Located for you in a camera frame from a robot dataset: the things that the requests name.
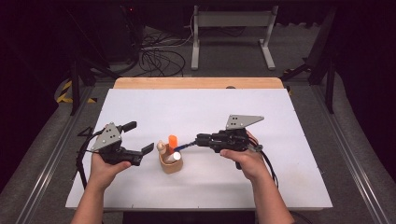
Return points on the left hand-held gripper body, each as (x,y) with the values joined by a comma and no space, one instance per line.
(106,138)

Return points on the orange highlighter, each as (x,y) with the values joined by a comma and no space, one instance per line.
(172,142)

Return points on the blue pen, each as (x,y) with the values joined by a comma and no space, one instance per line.
(185,146)

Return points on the person's left hand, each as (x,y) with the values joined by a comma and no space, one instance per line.
(104,174)

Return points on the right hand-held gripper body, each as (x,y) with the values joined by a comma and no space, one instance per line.
(241,122)

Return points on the black tripod stand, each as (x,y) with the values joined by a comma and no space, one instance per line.
(74,77)

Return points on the aluminium rail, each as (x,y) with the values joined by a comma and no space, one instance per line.
(351,161)
(49,168)

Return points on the wooden table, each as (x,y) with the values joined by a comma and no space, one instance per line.
(196,82)

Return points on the brown pen holder cup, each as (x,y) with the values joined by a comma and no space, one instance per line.
(171,168)

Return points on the white tube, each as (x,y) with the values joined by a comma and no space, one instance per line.
(173,157)

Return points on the person's right hand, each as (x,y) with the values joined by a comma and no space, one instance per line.
(250,163)

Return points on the black angled stand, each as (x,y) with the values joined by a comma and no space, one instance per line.
(330,81)

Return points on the grey metal stand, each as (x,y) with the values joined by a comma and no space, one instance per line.
(232,19)

